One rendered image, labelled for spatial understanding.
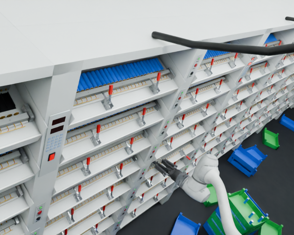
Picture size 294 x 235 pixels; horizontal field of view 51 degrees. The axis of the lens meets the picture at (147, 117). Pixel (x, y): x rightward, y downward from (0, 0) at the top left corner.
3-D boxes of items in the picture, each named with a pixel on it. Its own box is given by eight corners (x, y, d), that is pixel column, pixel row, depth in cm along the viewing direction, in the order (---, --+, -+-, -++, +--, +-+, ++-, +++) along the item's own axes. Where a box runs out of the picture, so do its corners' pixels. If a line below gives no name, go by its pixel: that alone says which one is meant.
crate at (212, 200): (216, 184, 322) (220, 180, 317) (228, 200, 309) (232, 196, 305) (194, 190, 305) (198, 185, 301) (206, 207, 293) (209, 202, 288)
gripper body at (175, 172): (185, 170, 192) (173, 162, 197) (177, 176, 186) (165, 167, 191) (181, 179, 196) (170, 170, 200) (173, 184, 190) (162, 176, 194)
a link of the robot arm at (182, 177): (184, 180, 183) (176, 174, 186) (180, 191, 187) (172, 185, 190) (192, 174, 189) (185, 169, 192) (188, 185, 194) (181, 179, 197)
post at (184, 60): (112, 241, 236) (213, 37, 134) (102, 248, 229) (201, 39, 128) (95, 222, 244) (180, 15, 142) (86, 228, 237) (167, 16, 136)
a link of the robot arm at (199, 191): (187, 187, 194) (196, 170, 190) (207, 203, 186) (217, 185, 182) (178, 192, 185) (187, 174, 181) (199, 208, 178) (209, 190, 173)
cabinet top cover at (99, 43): (305, 25, 235) (308, 21, 233) (52, 76, 81) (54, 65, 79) (283, 13, 243) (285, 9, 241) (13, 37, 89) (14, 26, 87)
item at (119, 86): (172, 93, 145) (192, 76, 136) (63, 131, 103) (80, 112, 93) (150, 58, 149) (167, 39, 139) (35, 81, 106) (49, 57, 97)
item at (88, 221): (119, 208, 201) (129, 202, 191) (33, 264, 158) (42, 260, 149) (103, 181, 204) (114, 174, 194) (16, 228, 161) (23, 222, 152)
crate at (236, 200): (263, 224, 246) (269, 218, 241) (248, 231, 235) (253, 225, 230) (239, 193, 263) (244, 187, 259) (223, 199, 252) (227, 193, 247)
